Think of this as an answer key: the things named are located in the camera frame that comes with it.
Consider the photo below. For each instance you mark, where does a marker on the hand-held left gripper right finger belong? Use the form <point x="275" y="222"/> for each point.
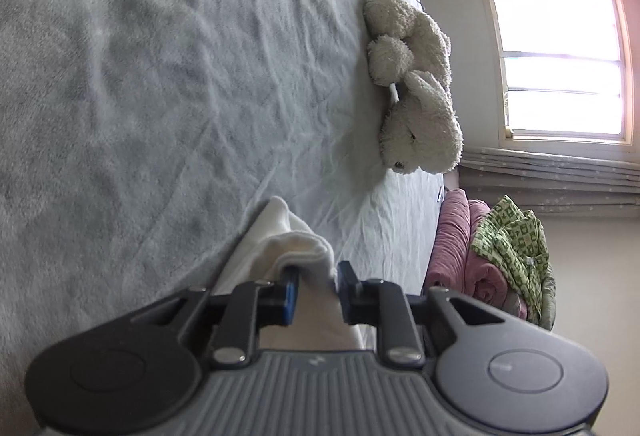
<point x="344" y="292"/>

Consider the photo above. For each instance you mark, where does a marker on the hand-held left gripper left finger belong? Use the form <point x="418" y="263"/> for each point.
<point x="290" y="297"/>

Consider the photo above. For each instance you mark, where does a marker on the white long-sleeve shirt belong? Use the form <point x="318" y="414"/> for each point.
<point x="280" y="236"/>

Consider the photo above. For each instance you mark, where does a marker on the purple folded quilt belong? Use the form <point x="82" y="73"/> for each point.
<point x="452" y="246"/>

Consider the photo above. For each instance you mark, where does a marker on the small hair clip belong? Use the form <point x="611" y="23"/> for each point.
<point x="441" y="194"/>

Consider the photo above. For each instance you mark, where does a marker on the green patterned blanket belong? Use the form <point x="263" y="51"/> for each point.
<point x="510" y="241"/>

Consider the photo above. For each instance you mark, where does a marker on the white plush dog toy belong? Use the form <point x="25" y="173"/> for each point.
<point x="425" y="115"/>

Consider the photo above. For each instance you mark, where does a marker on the grey quilt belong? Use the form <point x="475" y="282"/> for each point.
<point x="549" y="296"/>

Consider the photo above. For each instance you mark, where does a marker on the grey bed sheet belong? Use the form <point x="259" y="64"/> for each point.
<point x="150" y="65"/>

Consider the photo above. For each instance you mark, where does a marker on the bright window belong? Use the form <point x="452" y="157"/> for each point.
<point x="560" y="40"/>

